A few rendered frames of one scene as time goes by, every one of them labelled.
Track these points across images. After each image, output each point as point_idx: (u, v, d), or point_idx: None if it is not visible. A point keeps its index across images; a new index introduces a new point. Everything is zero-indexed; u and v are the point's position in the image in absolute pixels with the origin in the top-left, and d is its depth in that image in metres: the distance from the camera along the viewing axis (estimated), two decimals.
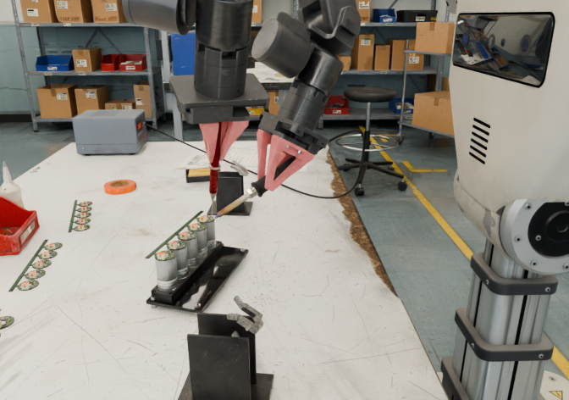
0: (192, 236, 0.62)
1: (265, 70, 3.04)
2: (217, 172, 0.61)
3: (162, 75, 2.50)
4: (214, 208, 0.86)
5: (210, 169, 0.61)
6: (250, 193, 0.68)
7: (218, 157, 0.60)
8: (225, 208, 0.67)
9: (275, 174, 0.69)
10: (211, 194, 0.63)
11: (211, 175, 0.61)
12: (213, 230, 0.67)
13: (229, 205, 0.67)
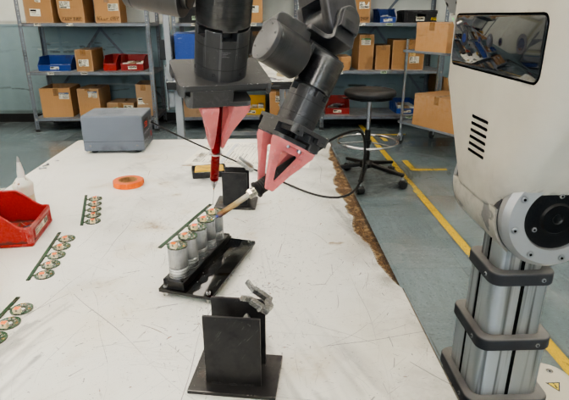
0: (202, 227, 0.64)
1: None
2: (218, 159, 0.60)
3: (165, 74, 2.53)
4: (221, 203, 0.88)
5: (212, 156, 0.60)
6: (250, 193, 0.68)
7: (219, 144, 0.59)
8: (225, 208, 0.67)
9: (275, 174, 0.69)
10: (212, 182, 0.62)
11: (212, 162, 0.60)
12: (221, 221, 0.70)
13: (229, 205, 0.67)
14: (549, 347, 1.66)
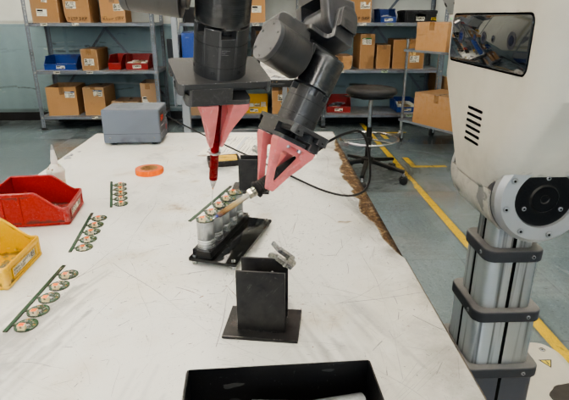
0: (225, 204, 0.72)
1: None
2: (217, 158, 0.60)
3: None
4: (237, 188, 0.96)
5: (210, 155, 0.60)
6: (250, 193, 0.68)
7: (218, 142, 0.58)
8: (225, 208, 0.67)
9: (275, 174, 0.69)
10: (211, 181, 0.62)
11: (211, 161, 0.60)
12: None
13: (229, 205, 0.67)
14: (544, 333, 1.73)
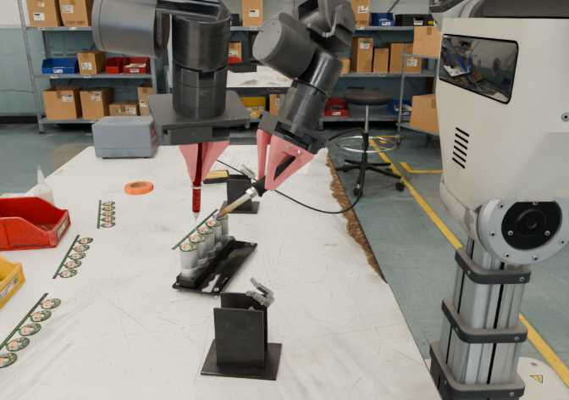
0: (210, 230, 0.72)
1: None
2: (199, 191, 0.60)
3: (168, 80, 2.60)
4: (225, 208, 0.96)
5: (192, 188, 0.60)
6: (250, 194, 0.68)
7: (200, 176, 0.58)
8: (225, 208, 0.67)
9: (275, 174, 0.69)
10: (194, 213, 0.62)
11: (193, 194, 0.60)
12: (227, 225, 0.77)
13: (229, 206, 0.67)
14: (538, 344, 1.73)
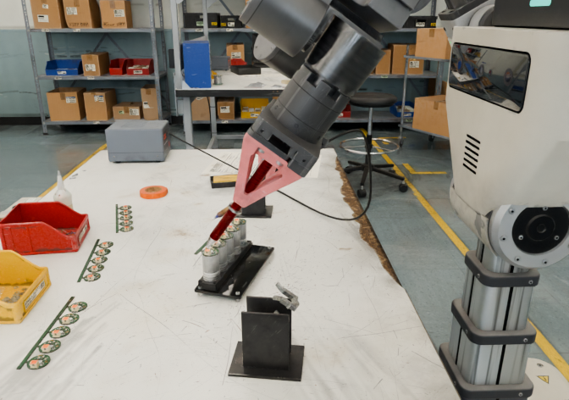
0: (229, 236, 0.74)
1: (271, 76, 3.16)
2: (234, 216, 0.51)
3: (174, 82, 2.62)
4: (240, 212, 0.98)
5: (227, 213, 0.50)
6: None
7: None
8: (225, 208, 0.67)
9: None
10: (215, 241, 0.52)
11: (229, 220, 0.50)
12: (245, 230, 0.79)
13: None
14: (542, 345, 1.75)
